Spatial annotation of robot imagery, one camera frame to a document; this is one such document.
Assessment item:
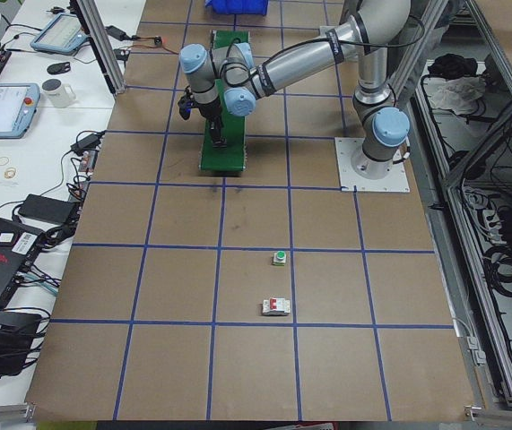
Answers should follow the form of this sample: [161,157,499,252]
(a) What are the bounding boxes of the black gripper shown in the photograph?
[197,100,227,148]

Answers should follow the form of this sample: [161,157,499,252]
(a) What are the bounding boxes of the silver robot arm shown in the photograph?
[178,1,411,173]

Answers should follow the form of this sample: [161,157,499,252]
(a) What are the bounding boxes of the green conveyor belt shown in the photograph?
[188,30,253,174]

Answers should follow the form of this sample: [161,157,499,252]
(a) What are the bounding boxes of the green push button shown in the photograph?
[272,251,287,266]

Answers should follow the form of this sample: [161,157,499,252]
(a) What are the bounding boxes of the blue plastic bin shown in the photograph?
[204,0,269,15]

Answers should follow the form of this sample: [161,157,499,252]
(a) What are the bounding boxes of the white mug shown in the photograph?
[41,79,76,108]

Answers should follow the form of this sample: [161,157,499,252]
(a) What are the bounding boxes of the white red circuit breaker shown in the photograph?
[262,297,291,316]

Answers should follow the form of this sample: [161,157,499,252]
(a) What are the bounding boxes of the black round disc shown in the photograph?
[47,62,71,75]

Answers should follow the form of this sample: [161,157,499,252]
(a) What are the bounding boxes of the blue teach pendant far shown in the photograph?
[30,13,88,56]

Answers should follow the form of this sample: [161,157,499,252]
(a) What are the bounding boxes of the blue teach pendant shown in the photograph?
[30,13,88,56]
[0,83,40,139]

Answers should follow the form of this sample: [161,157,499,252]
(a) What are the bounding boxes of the black power adapter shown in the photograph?
[18,194,79,225]

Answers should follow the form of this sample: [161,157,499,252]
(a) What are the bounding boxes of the blue teach pendant near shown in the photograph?
[0,83,40,139]

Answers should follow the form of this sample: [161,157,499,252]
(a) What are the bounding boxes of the black electronics box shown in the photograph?
[0,311,44,380]

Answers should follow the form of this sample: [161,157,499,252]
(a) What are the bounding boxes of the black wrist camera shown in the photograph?
[178,87,195,121]

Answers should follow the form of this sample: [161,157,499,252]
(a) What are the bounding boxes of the black inline switch box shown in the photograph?
[113,48,130,62]

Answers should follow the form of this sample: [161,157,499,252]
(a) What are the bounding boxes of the red black power cable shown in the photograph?
[129,36,180,57]

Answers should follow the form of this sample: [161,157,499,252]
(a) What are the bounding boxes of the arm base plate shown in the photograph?
[334,137,410,194]

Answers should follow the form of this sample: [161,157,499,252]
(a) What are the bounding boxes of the aluminium frame post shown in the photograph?
[70,0,126,97]

